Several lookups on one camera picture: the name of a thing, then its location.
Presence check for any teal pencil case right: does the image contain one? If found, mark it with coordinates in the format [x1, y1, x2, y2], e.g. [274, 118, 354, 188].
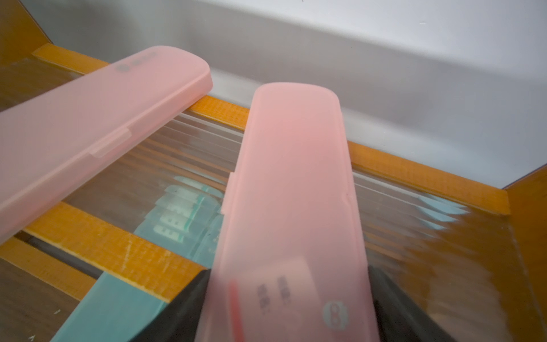
[52, 273, 167, 341]

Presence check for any orange wooden shelf rack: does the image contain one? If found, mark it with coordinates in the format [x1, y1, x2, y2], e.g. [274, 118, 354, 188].
[1, 1, 546, 341]

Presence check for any teal pencil case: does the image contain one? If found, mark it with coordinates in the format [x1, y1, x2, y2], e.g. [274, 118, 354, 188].
[52, 273, 167, 341]
[135, 176, 224, 269]

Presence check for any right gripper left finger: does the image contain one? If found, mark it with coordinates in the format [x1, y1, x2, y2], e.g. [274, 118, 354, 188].
[130, 269, 211, 342]

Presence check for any teal pencil case left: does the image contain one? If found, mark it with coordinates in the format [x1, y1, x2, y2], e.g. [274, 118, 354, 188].
[135, 176, 224, 269]

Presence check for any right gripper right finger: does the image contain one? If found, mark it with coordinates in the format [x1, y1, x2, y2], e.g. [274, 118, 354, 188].
[368, 265, 455, 342]

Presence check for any pink pencil case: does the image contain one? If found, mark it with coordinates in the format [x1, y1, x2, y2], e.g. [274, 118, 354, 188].
[196, 83, 379, 341]
[1, 46, 213, 241]

